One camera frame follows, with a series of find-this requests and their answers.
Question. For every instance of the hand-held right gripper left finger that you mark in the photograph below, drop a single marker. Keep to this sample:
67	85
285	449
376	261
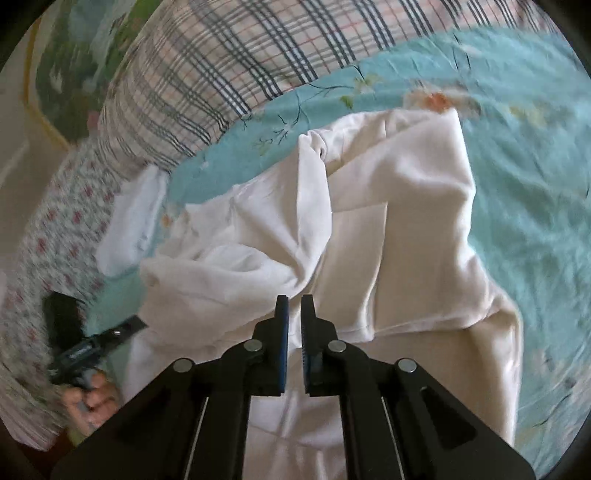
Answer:
282	323

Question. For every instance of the small folded white cloth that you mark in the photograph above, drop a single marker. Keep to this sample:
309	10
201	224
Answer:
134	221

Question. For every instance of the person's left hand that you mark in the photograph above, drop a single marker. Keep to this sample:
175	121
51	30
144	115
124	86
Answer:
92	401

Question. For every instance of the plaid pillow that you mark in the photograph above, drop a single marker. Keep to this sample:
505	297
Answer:
221	64

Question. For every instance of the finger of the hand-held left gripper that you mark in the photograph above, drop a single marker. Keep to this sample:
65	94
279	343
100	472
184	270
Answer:
122	331

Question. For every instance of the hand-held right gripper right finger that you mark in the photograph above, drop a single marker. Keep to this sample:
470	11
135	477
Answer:
306	323

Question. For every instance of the red flower print quilt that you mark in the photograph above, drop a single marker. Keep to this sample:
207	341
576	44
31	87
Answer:
55	240

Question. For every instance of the teal floral bed sheet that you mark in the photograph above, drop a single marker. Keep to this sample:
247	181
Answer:
521	184

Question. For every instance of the green landscape wall poster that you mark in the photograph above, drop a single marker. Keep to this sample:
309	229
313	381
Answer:
78	60

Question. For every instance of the large white garment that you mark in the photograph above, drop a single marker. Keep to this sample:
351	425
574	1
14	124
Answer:
369	207

